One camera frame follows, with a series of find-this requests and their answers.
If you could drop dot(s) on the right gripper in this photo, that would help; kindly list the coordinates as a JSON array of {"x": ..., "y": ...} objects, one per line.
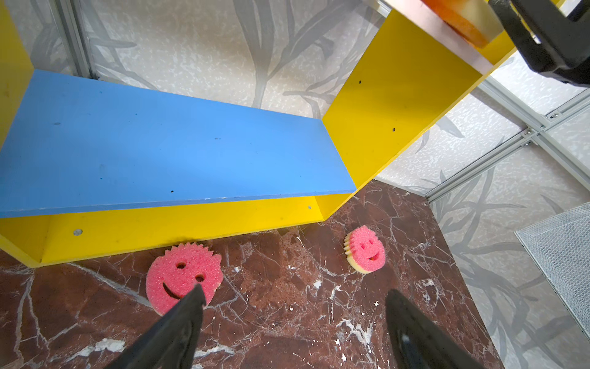
[{"x": 556, "y": 45}]

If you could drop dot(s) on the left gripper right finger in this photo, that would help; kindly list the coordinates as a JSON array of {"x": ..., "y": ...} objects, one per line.
[{"x": 417, "y": 342}]

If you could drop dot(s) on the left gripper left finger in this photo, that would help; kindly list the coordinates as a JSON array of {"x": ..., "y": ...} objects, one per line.
[{"x": 172, "y": 341}]

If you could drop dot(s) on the pink smiley sponge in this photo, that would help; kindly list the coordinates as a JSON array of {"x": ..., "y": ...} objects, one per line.
[
  {"x": 174, "y": 274},
  {"x": 364, "y": 251}
]

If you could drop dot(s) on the orange yellow sponge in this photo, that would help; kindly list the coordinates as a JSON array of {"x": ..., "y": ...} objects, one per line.
[{"x": 474, "y": 20}]

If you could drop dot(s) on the pink top shelf board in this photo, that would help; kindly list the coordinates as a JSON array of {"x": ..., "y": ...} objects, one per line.
[{"x": 433, "y": 25}]

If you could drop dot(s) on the blue lower shelf board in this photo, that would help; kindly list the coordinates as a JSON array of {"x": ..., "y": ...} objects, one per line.
[{"x": 81, "y": 145}]

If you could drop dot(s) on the white wire mesh basket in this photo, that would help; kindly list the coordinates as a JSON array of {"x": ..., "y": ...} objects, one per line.
[{"x": 559, "y": 246}]

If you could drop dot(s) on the aluminium enclosure frame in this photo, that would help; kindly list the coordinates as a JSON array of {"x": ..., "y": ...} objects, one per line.
[{"x": 231, "y": 51}]

